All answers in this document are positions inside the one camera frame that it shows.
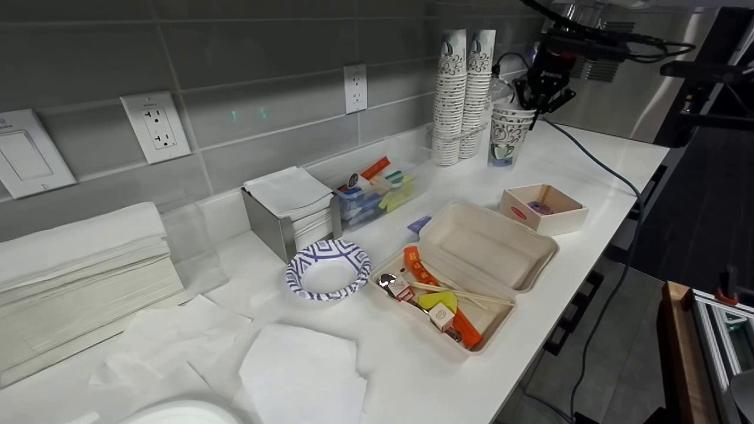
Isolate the wooden desk with metal base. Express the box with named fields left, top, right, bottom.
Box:
left=659, top=277, right=754, bottom=424

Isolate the small tan cardboard box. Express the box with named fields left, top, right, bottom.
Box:
left=496, top=181, right=589, bottom=238

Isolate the large white wall outlet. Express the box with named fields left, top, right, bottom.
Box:
left=117, top=90, right=192, bottom=166

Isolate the short orange packet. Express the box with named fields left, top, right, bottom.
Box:
left=450, top=309, right=486, bottom=352

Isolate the white light switch plate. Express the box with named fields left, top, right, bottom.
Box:
left=0, top=105, right=77, bottom=199

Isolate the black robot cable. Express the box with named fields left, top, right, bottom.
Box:
left=538, top=114, right=646, bottom=418

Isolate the blue packet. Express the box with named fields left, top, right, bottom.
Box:
left=406, top=213, right=435, bottom=243

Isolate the stack of folded paper towels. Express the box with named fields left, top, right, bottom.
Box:
left=0, top=199, right=188, bottom=390

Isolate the crumpled white paper sheet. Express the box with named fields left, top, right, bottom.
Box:
left=86, top=291, right=263, bottom=396

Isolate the beige clamshell takeout container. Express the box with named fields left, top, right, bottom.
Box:
left=368, top=199, right=560, bottom=364

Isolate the small white wall outlet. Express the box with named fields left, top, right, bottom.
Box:
left=341, top=64, right=373, bottom=114

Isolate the metal napkin holder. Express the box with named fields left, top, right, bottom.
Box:
left=241, top=185, right=344, bottom=263

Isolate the yellow packet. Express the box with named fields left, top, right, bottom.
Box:
left=414, top=286, right=462, bottom=315

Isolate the black side table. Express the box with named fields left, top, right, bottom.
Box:
left=628, top=121, right=754, bottom=295

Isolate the printed paper coffee cup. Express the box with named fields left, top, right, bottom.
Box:
left=486, top=96, right=539, bottom=170

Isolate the clear condiment organiser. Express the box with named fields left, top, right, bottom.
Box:
left=333, top=153, right=419, bottom=236

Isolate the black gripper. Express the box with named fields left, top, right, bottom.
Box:
left=512, top=41, right=578, bottom=118

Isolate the wrapped sleeve of paper cups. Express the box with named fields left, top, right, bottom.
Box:
left=457, top=28, right=500, bottom=161
left=428, top=28, right=472, bottom=170

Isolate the stack of white napkins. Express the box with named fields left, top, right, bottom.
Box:
left=242, top=165, right=337, bottom=246

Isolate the blue white patterned paper bowl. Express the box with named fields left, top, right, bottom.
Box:
left=283, top=238, right=374, bottom=304

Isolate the long orange packet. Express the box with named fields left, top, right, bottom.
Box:
left=401, top=243, right=443, bottom=290

